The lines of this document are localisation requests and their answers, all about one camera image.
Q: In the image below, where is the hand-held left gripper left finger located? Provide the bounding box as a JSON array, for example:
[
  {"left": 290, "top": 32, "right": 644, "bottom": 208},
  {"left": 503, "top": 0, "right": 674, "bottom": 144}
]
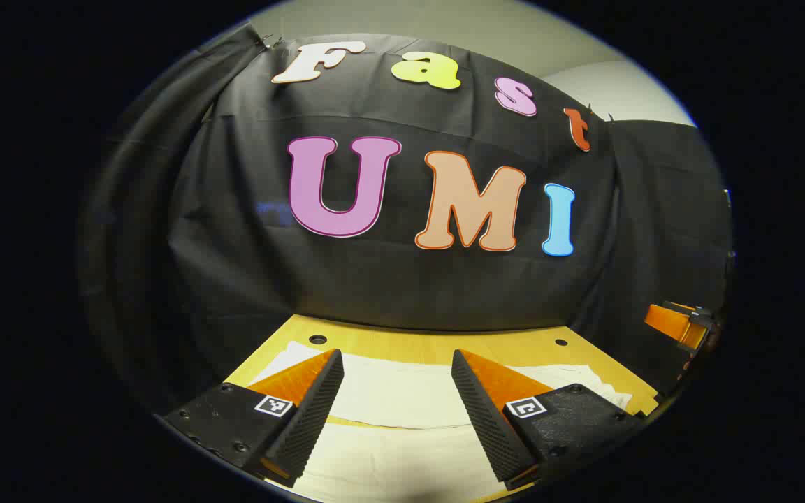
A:
[{"left": 158, "top": 348, "right": 345, "bottom": 488}]

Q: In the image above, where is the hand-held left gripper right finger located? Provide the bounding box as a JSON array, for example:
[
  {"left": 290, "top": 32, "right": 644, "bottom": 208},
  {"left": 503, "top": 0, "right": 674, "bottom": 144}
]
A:
[{"left": 450, "top": 348, "right": 648, "bottom": 491}]

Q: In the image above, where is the black backdrop cloth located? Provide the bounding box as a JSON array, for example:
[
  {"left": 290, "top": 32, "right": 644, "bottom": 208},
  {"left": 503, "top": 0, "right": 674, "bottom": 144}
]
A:
[{"left": 78, "top": 24, "right": 735, "bottom": 420}]

